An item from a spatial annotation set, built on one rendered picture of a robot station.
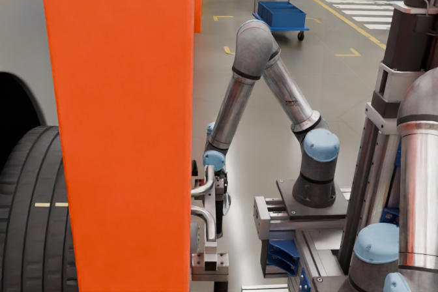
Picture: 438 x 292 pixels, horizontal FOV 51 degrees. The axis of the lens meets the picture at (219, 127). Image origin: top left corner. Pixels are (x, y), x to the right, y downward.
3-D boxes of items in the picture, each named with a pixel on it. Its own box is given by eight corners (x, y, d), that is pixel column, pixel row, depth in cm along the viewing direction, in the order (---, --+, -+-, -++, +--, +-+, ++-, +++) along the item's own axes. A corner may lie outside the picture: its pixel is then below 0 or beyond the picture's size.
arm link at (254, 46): (280, 44, 134) (225, 178, 155) (277, 34, 144) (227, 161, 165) (242, 31, 133) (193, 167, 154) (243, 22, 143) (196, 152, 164)
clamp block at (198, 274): (191, 266, 117) (191, 250, 114) (227, 267, 117) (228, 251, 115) (191, 281, 112) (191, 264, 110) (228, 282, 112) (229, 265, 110)
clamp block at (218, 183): (194, 191, 147) (194, 177, 145) (222, 191, 147) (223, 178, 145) (193, 200, 143) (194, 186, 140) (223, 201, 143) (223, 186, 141)
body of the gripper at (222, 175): (206, 182, 152) (206, 163, 163) (204, 203, 156) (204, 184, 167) (229, 182, 152) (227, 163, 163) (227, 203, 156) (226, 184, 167)
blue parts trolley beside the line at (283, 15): (250, 25, 735) (255, -39, 693) (287, 25, 746) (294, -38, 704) (266, 42, 647) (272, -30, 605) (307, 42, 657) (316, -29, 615)
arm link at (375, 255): (347, 257, 120) (355, 214, 114) (400, 264, 118) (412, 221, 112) (350, 291, 109) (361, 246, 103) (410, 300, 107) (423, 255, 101)
